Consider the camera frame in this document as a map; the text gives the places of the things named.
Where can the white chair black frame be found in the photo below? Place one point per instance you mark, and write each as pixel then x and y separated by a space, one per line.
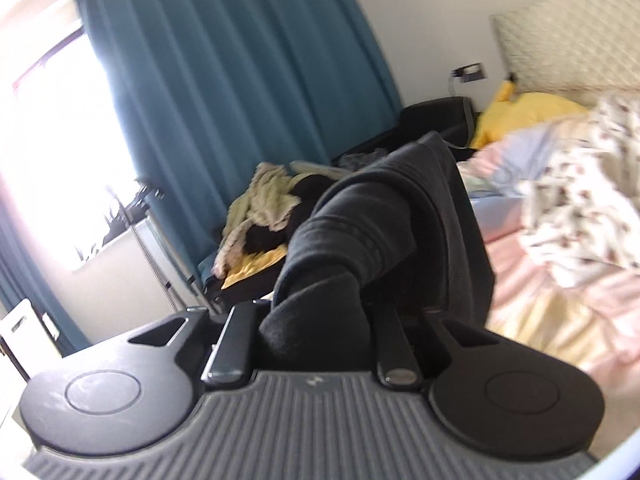
pixel 27 342

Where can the teal curtain right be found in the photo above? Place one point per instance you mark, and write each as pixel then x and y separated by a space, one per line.
pixel 205 90

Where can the beige knitted blanket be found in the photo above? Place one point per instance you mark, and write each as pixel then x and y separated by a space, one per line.
pixel 268 201

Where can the white patterned blanket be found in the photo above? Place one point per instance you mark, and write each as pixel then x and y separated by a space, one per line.
pixel 581 218

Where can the wall socket with charger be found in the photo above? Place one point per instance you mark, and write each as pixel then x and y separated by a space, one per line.
pixel 465 74

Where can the pastel pink blue bedsheet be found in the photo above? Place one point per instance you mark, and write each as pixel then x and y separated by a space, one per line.
pixel 594 326

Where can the black clothes pile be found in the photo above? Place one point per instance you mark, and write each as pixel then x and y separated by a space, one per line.
pixel 265 251

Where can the quilted beige headboard pillow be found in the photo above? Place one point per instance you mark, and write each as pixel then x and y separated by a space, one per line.
pixel 573 48

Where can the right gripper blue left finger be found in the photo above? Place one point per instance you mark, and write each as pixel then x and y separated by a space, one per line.
pixel 230 363

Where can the yellow Pikachu plush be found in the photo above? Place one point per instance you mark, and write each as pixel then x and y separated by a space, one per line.
pixel 510 110

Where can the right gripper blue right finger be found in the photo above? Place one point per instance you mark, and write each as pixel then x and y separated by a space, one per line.
pixel 396 364

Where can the black drawstring trousers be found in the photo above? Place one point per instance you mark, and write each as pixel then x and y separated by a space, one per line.
pixel 404 224

